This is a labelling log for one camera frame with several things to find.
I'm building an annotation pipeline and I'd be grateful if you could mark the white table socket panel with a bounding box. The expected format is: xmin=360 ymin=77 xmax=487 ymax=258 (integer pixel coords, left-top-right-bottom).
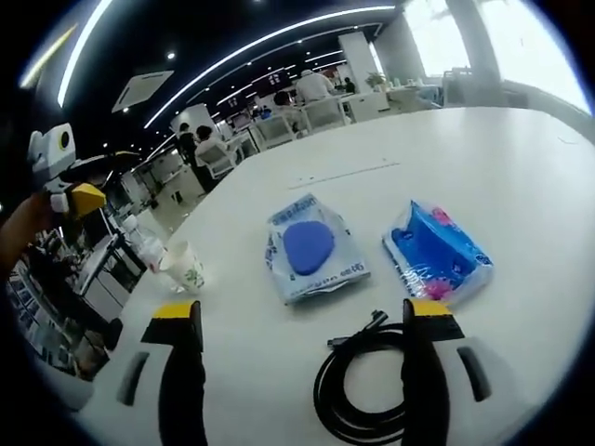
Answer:
xmin=286 ymin=161 xmax=401 ymax=190

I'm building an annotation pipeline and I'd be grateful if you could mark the blue white poster board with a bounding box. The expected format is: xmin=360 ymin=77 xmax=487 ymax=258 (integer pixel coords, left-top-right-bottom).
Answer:
xmin=7 ymin=273 xmax=47 ymax=349

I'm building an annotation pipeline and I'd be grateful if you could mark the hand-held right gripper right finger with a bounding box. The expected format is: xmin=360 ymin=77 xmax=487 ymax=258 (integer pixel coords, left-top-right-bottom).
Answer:
xmin=402 ymin=296 xmax=517 ymax=446

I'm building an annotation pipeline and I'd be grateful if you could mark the white table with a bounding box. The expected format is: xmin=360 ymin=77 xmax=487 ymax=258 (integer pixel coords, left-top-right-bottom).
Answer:
xmin=76 ymin=106 xmax=595 ymax=446

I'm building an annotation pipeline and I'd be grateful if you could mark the person's left hand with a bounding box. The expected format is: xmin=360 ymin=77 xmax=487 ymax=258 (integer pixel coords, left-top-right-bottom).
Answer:
xmin=18 ymin=190 xmax=61 ymax=233

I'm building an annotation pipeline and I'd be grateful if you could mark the blue sponge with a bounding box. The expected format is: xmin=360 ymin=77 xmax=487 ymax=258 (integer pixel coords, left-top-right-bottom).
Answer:
xmin=263 ymin=192 xmax=373 ymax=306

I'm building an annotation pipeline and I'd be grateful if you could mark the clear plastic water bottle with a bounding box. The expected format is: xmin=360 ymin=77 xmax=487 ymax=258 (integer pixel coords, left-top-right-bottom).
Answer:
xmin=123 ymin=217 xmax=168 ymax=275

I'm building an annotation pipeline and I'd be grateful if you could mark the white paper cup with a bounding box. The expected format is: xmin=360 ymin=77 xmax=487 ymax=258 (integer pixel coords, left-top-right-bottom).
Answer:
xmin=159 ymin=240 xmax=205 ymax=294

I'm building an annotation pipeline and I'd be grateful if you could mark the long ceiling light strip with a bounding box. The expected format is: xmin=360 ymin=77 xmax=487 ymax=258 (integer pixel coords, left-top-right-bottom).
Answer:
xmin=143 ymin=5 xmax=396 ymax=129

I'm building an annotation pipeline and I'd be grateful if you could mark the black cable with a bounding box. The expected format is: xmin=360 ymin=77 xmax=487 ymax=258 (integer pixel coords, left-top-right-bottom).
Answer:
xmin=313 ymin=309 xmax=410 ymax=442

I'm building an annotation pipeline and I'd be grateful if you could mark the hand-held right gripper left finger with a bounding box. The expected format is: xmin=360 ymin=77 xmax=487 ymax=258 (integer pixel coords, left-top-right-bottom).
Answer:
xmin=73 ymin=299 xmax=208 ymax=446

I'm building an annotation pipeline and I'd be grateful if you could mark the blue tissue pack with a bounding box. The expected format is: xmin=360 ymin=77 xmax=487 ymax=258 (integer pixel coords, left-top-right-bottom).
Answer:
xmin=381 ymin=199 xmax=495 ymax=306

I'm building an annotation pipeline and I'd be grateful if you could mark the white office chair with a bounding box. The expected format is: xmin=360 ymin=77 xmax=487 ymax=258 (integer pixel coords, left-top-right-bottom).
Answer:
xmin=304 ymin=98 xmax=350 ymax=134
xmin=199 ymin=141 xmax=243 ymax=178
xmin=255 ymin=115 xmax=297 ymax=149

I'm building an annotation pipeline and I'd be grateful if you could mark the ceiling air vent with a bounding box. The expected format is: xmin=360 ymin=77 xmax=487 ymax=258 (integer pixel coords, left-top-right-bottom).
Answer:
xmin=111 ymin=69 xmax=176 ymax=113

